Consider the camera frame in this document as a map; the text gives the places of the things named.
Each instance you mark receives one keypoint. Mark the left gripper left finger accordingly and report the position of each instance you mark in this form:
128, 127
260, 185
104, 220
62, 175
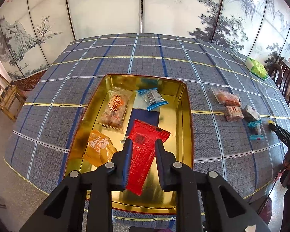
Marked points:
63, 209

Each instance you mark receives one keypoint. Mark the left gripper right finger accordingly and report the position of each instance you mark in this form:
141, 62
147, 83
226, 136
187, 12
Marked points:
205, 201

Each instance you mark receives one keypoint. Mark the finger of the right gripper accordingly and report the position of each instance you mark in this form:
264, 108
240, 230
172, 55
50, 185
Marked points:
281, 133

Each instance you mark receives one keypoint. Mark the teal-edged dark candy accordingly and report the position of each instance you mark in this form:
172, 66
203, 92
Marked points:
255, 130

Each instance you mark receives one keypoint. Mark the orange snack packet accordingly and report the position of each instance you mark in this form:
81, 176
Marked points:
99, 149

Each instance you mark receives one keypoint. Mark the dark seaweed snack packet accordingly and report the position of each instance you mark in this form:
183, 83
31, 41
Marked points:
249, 114

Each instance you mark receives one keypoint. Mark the pink white cake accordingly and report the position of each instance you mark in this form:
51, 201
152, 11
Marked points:
233, 113

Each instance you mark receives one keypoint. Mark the red snack packet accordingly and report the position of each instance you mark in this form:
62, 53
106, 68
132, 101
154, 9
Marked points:
143, 137

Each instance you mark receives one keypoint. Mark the clear brown pastry packet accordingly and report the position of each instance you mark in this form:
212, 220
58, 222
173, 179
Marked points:
114, 112

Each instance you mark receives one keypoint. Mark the navy light-blue snack pack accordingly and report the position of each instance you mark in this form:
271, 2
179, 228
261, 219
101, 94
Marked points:
140, 112

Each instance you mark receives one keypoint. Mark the small blue-edged clear candy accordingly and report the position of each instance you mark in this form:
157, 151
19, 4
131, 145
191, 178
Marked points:
152, 98

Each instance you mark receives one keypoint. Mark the yellow-edged clear candy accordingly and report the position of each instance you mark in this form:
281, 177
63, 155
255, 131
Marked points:
271, 122

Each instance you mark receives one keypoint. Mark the plaid blue grey tablecloth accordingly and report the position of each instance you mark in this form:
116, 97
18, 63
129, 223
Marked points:
214, 109

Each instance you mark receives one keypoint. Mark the dark wooden chair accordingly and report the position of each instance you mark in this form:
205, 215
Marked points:
280, 74

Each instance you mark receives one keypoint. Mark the purple bag on floor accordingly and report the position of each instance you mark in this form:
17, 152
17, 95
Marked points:
266, 211

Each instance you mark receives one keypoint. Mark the clear bag orange crackers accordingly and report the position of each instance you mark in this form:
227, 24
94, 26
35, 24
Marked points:
226, 98

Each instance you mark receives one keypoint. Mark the green tissue pack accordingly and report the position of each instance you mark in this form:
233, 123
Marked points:
256, 68

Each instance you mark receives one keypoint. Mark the red gold toffee tin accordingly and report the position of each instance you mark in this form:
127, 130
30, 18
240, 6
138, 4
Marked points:
175, 117

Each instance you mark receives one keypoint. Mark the small bamboo chair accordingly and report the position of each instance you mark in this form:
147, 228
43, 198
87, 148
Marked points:
8, 94

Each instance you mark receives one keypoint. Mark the painted folding screen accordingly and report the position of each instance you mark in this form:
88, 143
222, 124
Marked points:
34, 32

